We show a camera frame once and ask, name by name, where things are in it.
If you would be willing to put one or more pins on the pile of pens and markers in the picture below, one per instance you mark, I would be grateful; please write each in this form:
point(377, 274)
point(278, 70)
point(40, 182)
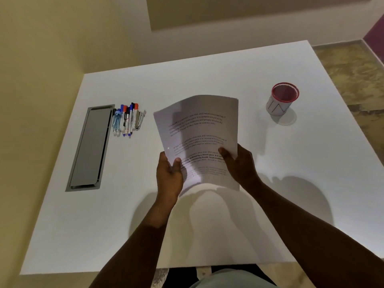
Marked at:
point(126, 119)

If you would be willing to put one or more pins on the person's right forearm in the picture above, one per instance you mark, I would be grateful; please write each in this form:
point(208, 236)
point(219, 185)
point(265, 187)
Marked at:
point(315, 239)

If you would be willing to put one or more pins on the white printed paper sheets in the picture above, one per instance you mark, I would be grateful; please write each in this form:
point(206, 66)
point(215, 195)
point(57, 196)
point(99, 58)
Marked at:
point(199, 128)

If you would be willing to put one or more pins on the white red-rimmed pen cup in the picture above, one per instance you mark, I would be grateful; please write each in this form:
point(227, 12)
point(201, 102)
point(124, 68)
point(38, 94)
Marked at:
point(280, 100)

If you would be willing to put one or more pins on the person's left thumb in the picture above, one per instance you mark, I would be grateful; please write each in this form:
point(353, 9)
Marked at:
point(177, 165)

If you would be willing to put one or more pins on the small silver stapler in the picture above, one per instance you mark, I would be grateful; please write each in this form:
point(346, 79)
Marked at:
point(140, 119)

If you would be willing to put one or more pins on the person's light shirt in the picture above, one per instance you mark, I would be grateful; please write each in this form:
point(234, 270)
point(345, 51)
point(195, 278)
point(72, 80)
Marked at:
point(234, 280)

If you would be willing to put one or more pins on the person's left hand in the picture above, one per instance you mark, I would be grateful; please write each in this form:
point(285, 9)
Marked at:
point(168, 184)

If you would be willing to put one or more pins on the person's left forearm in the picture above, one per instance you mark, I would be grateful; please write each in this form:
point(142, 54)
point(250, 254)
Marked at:
point(141, 245)

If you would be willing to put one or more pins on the person's right thumb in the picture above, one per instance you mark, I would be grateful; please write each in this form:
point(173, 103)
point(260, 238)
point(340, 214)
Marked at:
point(226, 153)

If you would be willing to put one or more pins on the person's right hand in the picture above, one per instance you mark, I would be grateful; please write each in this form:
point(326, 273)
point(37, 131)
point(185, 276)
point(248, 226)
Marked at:
point(243, 167)

